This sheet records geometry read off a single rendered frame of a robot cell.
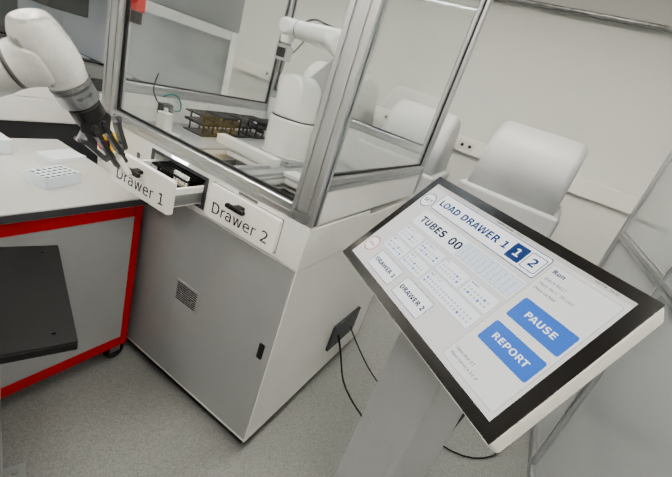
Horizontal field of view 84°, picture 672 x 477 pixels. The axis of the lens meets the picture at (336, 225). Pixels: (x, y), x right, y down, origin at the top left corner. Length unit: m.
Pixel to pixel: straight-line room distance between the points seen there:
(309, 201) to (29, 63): 0.68
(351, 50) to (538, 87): 3.26
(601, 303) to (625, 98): 3.52
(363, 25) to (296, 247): 0.59
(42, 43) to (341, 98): 0.64
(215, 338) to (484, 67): 3.56
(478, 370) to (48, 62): 1.03
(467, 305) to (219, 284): 0.87
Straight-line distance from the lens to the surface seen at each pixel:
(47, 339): 0.85
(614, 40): 4.19
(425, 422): 0.90
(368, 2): 0.99
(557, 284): 0.70
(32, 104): 2.01
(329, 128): 0.98
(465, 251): 0.78
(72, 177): 1.52
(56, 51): 1.06
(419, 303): 0.74
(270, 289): 1.18
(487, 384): 0.64
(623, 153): 4.11
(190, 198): 1.28
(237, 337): 1.36
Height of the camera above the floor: 1.34
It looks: 21 degrees down
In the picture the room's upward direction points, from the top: 19 degrees clockwise
